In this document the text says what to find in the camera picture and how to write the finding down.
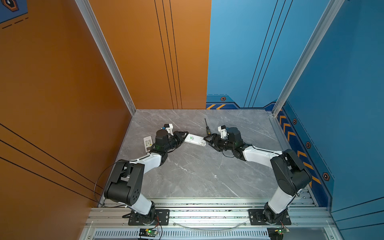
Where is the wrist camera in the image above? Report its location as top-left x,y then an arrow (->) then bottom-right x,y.
163,124 -> 174,136
218,125 -> 228,139

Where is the left green circuit board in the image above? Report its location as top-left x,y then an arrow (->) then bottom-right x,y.
139,228 -> 160,240

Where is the left aluminium corner post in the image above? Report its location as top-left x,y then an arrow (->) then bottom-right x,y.
75,0 -> 137,116

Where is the right green circuit board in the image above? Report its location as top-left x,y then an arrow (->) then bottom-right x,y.
267,228 -> 290,240

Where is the right aluminium corner post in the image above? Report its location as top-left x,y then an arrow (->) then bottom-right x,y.
272,0 -> 345,118

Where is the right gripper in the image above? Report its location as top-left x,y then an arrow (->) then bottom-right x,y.
203,133 -> 235,152

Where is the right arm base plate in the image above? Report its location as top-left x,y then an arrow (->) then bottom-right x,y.
248,209 -> 292,226

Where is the aluminium rail frame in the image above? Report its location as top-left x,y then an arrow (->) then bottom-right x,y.
81,191 -> 342,240

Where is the clear cable on rail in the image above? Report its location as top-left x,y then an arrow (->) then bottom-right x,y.
171,221 -> 248,231

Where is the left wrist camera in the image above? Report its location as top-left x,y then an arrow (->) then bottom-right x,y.
163,124 -> 174,136

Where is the green circuit board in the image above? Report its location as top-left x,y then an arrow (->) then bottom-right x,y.
267,228 -> 290,240
139,228 -> 160,240

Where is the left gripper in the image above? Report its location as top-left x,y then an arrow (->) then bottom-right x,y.
163,131 -> 188,154

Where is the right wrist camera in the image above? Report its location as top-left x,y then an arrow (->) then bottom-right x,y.
218,125 -> 228,139

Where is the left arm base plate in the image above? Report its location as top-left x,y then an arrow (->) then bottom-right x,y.
128,209 -> 170,226

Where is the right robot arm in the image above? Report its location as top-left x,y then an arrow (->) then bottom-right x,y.
204,127 -> 313,225

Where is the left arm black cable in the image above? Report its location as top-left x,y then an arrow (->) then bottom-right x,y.
93,160 -> 130,208

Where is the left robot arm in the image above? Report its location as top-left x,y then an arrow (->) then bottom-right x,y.
104,129 -> 189,225

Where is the aluminium corner post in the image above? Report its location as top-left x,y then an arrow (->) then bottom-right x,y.
272,0 -> 345,118
75,0 -> 137,116

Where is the white TCL remote control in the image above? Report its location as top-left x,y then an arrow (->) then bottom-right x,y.
185,134 -> 207,147

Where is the black yellow screwdriver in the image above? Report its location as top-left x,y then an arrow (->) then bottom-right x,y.
205,119 -> 211,136

